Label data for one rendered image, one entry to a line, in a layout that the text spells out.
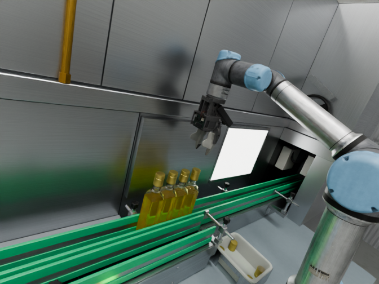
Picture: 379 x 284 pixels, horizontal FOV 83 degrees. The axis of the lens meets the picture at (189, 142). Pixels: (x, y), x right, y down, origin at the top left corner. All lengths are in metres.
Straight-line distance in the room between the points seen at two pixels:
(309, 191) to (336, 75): 0.75
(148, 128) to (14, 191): 0.43
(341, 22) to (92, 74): 1.46
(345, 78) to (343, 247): 1.15
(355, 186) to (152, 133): 0.61
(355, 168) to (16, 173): 0.84
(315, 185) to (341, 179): 1.08
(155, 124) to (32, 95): 0.37
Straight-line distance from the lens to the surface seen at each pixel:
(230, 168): 1.28
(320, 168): 1.61
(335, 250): 0.63
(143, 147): 0.81
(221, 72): 0.73
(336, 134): 0.70
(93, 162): 0.80
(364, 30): 1.67
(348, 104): 1.58
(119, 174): 0.87
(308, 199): 1.66
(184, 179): 0.82
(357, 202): 0.55
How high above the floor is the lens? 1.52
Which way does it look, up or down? 18 degrees down
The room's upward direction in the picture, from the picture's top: 17 degrees clockwise
